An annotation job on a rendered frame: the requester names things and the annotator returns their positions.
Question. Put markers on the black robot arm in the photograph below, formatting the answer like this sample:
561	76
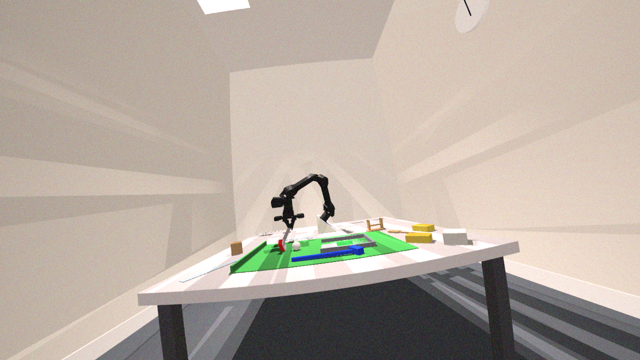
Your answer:
291	190

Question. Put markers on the brown cube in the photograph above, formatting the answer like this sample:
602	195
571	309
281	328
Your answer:
236	247

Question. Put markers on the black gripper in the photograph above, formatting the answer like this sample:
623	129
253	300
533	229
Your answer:
293	218

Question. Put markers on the yellow rectangular block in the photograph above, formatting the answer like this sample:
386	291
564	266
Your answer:
423	227
418	237

